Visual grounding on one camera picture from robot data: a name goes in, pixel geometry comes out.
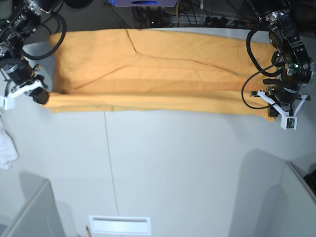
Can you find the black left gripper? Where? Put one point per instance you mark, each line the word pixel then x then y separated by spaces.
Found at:
pixel 283 93

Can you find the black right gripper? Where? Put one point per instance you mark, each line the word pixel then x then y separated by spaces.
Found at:
pixel 20 72

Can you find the yellow T-shirt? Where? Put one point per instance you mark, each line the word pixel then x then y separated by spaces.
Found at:
pixel 129 69

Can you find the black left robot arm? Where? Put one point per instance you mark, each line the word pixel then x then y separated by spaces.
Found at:
pixel 295 67

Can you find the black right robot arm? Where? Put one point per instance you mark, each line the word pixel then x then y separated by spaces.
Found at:
pixel 24 20

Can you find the white crumpled cloth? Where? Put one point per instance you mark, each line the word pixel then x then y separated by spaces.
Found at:
pixel 8 151

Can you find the black keyboard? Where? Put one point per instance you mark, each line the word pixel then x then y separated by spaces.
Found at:
pixel 311 181

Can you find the grey right partition panel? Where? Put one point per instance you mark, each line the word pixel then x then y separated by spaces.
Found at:
pixel 300 214

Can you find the grey partition panel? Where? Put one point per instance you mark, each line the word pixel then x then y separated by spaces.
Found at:
pixel 300 214
pixel 38 217

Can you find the power strip with plugs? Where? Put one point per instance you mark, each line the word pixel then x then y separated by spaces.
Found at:
pixel 201 20

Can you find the grey left partition panel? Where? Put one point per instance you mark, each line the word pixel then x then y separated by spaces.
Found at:
pixel 38 217

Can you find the blue grey device box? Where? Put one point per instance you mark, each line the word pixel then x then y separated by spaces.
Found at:
pixel 143 3

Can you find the pencil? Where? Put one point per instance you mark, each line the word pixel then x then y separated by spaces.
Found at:
pixel 88 231

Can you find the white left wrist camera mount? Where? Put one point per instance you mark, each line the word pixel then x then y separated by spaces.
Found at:
pixel 289 119

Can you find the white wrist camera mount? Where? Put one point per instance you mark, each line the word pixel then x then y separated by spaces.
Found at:
pixel 289 119
pixel 12 91

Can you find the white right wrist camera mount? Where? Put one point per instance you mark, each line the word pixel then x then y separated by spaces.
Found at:
pixel 12 91

